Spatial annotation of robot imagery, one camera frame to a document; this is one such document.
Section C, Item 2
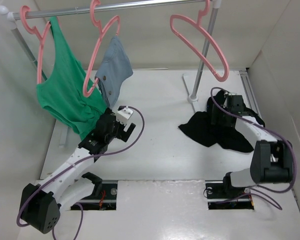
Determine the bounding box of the black t shirt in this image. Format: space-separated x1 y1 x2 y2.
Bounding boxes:
178 98 254 153

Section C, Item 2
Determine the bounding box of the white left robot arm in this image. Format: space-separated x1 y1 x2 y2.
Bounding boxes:
16 106 136 234

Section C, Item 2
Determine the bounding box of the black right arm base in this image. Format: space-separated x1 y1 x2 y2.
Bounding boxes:
203 173 255 210

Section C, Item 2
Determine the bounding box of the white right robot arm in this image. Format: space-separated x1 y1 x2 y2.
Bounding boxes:
211 91 297 197

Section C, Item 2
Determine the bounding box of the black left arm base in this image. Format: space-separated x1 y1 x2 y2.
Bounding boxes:
78 172 118 211

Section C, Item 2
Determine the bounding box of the right pink hanger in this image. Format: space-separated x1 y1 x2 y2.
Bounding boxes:
169 0 230 83

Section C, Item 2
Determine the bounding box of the pink hanger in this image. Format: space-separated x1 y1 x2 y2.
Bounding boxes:
82 0 121 98
169 0 230 83
19 5 61 85

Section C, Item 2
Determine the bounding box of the middle pink hanger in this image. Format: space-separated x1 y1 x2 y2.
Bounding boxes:
82 0 121 98

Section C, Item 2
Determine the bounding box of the left pink hanger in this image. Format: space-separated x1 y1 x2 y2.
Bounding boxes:
19 5 61 85

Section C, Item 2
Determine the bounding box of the green tank top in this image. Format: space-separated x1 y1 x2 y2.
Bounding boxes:
36 17 107 140

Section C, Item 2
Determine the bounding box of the blue denim garment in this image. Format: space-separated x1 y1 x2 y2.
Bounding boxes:
95 36 133 108

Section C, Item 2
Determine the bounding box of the silver clothes rack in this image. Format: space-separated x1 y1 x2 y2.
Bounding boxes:
0 0 230 106

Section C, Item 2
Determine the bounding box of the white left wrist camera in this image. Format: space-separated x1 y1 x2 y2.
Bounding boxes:
115 106 134 126

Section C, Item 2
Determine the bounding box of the aluminium rail right side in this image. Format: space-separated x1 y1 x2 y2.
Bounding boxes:
238 70 282 156

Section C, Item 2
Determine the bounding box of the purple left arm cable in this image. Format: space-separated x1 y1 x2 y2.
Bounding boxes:
16 106 145 240

